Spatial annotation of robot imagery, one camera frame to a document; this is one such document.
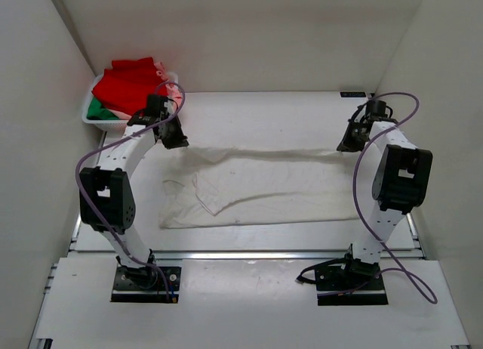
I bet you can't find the white t shirt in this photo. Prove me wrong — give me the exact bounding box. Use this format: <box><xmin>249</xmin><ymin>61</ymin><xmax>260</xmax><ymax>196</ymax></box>
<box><xmin>159</xmin><ymin>147</ymin><xmax>357</xmax><ymax>229</ymax></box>

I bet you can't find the green t shirt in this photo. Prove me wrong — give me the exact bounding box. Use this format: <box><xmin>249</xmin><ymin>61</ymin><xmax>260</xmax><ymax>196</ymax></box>
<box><xmin>86</xmin><ymin>97</ymin><xmax>118</xmax><ymax>121</ymax></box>

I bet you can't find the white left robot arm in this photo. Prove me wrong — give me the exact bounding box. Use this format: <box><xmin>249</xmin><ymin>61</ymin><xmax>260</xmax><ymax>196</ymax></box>
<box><xmin>78</xmin><ymin>94</ymin><xmax>189</xmax><ymax>287</ymax></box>

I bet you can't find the white plastic laundry basket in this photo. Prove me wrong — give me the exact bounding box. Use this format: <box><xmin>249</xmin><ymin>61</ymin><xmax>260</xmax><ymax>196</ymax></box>
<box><xmin>81</xmin><ymin>71</ymin><xmax>180</xmax><ymax>132</ymax></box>

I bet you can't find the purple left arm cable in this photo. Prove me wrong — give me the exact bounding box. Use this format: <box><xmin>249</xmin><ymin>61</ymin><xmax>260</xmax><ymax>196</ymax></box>
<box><xmin>75</xmin><ymin>81</ymin><xmax>186</xmax><ymax>301</ymax></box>

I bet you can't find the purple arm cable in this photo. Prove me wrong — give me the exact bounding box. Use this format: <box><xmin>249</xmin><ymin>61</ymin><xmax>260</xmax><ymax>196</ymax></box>
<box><xmin>352</xmin><ymin>91</ymin><xmax>438</xmax><ymax>304</ymax></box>
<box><xmin>75</xmin><ymin>81</ymin><xmax>186</xmax><ymax>301</ymax></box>

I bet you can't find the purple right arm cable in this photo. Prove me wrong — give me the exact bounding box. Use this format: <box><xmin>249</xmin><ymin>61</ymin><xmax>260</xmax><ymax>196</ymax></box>
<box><xmin>352</xmin><ymin>91</ymin><xmax>438</xmax><ymax>304</ymax></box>

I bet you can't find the aluminium table rail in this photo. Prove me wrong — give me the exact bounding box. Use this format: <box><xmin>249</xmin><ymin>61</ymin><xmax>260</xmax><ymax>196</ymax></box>
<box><xmin>67</xmin><ymin>137</ymin><xmax>423</xmax><ymax>261</ymax></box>

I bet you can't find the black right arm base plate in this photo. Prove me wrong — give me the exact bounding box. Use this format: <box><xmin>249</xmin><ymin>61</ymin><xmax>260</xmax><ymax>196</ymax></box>
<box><xmin>296</xmin><ymin>252</ymin><xmax>389</xmax><ymax>306</ymax></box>

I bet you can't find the pink t shirt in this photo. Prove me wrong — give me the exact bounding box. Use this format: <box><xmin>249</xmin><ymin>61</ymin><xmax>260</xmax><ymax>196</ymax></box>
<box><xmin>105</xmin><ymin>58</ymin><xmax>181</xmax><ymax>120</ymax></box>

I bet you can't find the red t shirt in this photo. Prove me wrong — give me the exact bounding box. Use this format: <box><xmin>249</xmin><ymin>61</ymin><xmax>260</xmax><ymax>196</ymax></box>
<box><xmin>92</xmin><ymin>57</ymin><xmax>169</xmax><ymax>116</ymax></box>

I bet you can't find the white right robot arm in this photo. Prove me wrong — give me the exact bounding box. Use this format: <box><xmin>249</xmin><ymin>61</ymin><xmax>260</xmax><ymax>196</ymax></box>
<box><xmin>337</xmin><ymin>100</ymin><xmax>433</xmax><ymax>289</ymax></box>

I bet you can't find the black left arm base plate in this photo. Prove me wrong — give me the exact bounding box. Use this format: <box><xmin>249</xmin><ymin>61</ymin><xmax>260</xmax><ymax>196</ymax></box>
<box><xmin>110</xmin><ymin>258</ymin><xmax>182</xmax><ymax>304</ymax></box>

